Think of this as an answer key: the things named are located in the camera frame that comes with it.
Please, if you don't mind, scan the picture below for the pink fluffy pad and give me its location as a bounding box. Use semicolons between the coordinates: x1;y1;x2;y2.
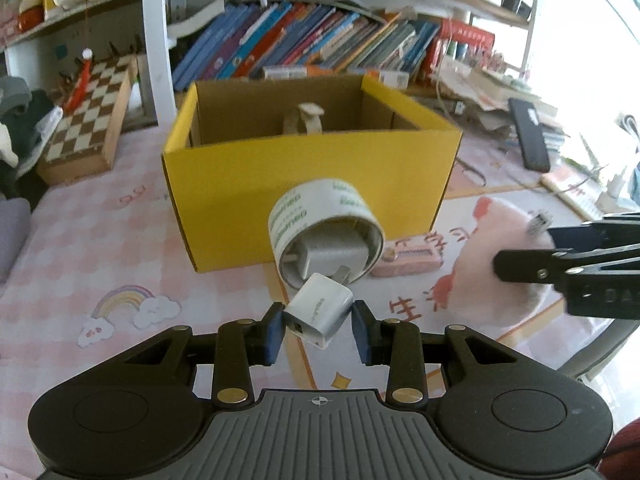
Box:
447;196;555;327

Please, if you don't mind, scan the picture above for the white charger plug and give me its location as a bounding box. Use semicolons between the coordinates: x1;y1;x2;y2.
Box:
284;266;354;350

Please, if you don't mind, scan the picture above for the white tape roll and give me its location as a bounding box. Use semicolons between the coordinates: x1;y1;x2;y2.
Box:
268;179;385;289

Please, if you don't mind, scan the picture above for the cartoon desk mat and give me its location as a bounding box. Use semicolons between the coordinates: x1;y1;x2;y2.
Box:
261;179;640;391

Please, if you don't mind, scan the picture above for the black smartphone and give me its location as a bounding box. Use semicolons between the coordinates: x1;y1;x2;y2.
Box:
508;98;551;174

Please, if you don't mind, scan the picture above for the pile of papers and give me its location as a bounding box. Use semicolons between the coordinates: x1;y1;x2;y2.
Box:
430;56;570;151

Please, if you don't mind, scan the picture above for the yellow cardboard box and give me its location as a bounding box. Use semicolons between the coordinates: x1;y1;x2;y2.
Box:
162;75;462;273

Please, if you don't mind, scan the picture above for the beige wrist watch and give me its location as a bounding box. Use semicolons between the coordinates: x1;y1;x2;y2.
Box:
282;102;324;136

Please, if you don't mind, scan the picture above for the blue white medicine box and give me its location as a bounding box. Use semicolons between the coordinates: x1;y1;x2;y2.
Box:
378;70;410;90

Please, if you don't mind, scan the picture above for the wooden chess board box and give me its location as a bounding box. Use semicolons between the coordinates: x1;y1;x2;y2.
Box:
37;54;138;186

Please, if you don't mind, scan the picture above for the red book box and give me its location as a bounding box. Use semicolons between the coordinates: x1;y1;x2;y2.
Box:
436;18;495;61

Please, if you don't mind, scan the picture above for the orange white medicine box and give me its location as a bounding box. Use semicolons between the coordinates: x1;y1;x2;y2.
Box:
262;65;323;80

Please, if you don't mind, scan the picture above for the row of books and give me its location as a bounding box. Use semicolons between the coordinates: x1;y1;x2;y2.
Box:
169;0;440;91

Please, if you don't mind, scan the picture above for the pile of clothes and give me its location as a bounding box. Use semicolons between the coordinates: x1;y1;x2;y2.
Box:
1;76;56;283

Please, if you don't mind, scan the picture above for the white shelf post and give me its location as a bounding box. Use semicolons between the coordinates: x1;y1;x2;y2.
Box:
142;0;177;127

